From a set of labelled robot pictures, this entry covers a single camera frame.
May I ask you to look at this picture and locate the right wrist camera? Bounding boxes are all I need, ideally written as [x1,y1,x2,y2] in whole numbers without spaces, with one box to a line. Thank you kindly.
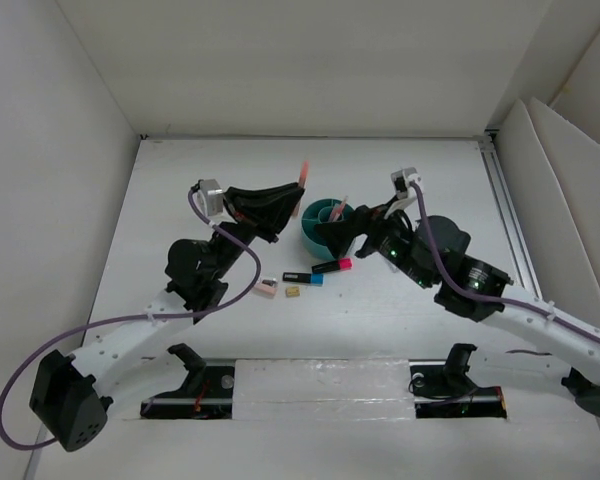
[385,167,423,218]

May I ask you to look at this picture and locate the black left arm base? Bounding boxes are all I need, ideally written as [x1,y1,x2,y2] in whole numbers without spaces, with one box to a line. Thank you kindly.
[139,343,236,420]

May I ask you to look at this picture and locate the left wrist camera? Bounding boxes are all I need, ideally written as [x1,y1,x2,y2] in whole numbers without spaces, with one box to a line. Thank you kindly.
[193,179,225,218]

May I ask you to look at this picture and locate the purple translucent pen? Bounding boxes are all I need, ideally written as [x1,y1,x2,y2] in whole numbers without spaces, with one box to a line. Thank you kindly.
[328,205,340,222]

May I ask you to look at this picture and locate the red translucent pen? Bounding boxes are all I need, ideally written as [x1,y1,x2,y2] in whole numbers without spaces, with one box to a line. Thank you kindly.
[336,196,348,221]

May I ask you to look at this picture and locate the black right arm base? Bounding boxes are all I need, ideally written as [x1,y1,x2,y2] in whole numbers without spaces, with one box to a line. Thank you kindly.
[408,343,508,420]

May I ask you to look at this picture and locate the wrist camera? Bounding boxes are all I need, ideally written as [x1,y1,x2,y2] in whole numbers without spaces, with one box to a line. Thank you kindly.
[385,167,423,218]
[193,179,225,218]

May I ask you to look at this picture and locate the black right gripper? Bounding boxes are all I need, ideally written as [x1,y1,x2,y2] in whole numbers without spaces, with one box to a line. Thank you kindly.
[314,194,434,289]

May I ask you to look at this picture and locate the pink capped black highlighter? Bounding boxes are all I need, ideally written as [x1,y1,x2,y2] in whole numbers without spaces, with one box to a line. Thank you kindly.
[311,258,353,275]

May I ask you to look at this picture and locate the yellow eraser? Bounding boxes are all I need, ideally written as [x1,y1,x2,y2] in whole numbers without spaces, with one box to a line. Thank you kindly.
[285,286,300,298]

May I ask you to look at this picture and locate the brown translucent pen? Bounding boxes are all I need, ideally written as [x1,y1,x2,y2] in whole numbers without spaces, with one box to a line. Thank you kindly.
[298,160,309,188]

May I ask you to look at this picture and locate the teal round divided organizer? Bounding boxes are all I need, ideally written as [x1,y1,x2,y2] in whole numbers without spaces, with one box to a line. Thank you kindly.
[299,198,357,262]

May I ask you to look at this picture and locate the white foam boards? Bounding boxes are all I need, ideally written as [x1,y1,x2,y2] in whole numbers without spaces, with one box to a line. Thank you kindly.
[495,99,600,327]

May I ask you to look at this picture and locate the aluminium rail right side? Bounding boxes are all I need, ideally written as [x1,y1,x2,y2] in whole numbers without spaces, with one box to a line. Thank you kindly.
[477,129,542,297]

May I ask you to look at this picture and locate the pink white mini stapler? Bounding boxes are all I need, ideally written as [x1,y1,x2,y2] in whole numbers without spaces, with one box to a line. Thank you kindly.
[254,279,278,297]

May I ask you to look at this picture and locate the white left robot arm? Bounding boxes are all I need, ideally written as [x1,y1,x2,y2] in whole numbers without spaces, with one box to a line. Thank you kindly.
[29,180,305,452]

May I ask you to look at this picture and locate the blue capped black highlighter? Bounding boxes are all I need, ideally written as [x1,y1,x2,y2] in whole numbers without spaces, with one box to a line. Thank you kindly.
[282,272,324,286]

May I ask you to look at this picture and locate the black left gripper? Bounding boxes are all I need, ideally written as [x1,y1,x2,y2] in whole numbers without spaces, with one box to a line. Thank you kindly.
[209,185,302,280]

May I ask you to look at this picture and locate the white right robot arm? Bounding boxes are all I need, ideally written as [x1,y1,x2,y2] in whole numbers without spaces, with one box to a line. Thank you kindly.
[314,206,600,418]

